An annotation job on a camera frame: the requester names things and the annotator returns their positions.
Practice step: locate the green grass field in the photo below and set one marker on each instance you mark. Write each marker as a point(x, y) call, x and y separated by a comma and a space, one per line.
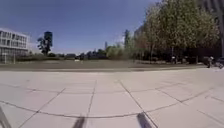
point(83, 64)

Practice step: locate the row of distant trees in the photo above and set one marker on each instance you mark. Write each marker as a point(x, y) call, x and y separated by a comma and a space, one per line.
point(83, 55)

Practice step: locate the pale concrete slab pavement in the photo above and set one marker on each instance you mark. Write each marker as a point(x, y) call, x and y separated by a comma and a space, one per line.
point(110, 96)

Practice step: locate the robot's own part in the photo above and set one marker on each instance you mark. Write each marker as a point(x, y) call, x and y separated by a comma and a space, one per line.
point(144, 120)
point(79, 122)

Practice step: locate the dark tall tower building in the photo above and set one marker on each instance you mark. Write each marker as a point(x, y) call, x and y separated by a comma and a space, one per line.
point(48, 38)

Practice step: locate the row of leafy trees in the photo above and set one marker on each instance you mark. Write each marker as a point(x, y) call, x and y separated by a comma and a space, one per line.
point(176, 30)

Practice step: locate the dark tree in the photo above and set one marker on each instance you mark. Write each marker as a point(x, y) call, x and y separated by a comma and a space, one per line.
point(42, 45)

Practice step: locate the person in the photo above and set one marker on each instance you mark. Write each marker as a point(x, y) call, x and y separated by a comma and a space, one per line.
point(210, 61)

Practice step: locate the white multi-storey building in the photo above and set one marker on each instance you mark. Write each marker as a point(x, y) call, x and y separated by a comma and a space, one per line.
point(12, 42)

